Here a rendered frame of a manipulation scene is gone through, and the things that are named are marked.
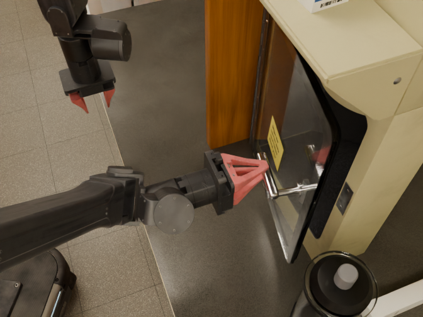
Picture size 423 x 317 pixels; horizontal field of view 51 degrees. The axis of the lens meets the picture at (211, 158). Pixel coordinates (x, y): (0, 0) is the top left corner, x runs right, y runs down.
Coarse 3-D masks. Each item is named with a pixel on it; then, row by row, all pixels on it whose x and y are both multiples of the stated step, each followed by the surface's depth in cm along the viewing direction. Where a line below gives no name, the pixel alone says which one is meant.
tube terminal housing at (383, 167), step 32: (384, 0) 48; (416, 0) 44; (416, 32) 45; (416, 96) 51; (384, 128) 55; (416, 128) 57; (384, 160) 61; (416, 160) 65; (384, 192) 70; (352, 224) 76
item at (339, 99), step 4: (320, 80) 69; (324, 88) 68; (328, 88) 68; (328, 92) 68; (332, 92) 67; (332, 96) 67; (336, 96) 67; (340, 96) 66; (336, 100) 67; (340, 100) 66; (344, 100) 66; (344, 104) 66; (348, 104) 66; (348, 108) 66; (352, 108) 65; (356, 108) 65; (356, 112) 65; (360, 112) 65
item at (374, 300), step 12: (324, 252) 68; (336, 252) 68; (312, 264) 67; (372, 276) 66; (300, 300) 72; (312, 300) 64; (372, 300) 64; (300, 312) 73; (312, 312) 68; (324, 312) 63; (360, 312) 63
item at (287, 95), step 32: (288, 64) 67; (288, 96) 69; (320, 96) 57; (256, 128) 95; (288, 128) 72; (320, 128) 58; (288, 160) 74; (320, 160) 59; (288, 224) 80; (288, 256) 84
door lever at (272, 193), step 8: (264, 152) 75; (264, 176) 72; (272, 176) 72; (264, 184) 72; (272, 184) 71; (296, 184) 71; (272, 192) 70; (280, 192) 70; (288, 192) 70; (296, 192) 71
